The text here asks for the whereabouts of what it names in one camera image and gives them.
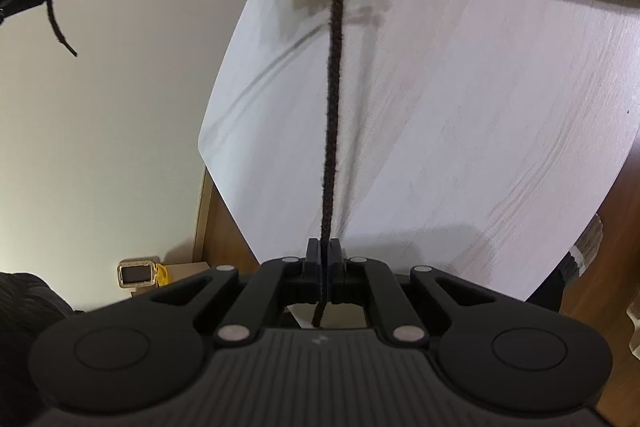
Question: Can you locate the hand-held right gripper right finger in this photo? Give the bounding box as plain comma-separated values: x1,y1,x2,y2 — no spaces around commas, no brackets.
327,237,496,350

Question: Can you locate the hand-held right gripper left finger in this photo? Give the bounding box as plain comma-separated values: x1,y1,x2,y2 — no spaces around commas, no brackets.
150,237,325,350

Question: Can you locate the dark brown shoelace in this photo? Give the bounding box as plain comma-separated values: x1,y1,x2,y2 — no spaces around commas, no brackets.
45,0,381,328

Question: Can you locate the small beige framed device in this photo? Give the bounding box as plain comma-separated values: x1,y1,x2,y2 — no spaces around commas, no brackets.
117,259,158,290

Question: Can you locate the dark cloth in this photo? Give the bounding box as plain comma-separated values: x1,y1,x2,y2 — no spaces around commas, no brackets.
0,272,78,350

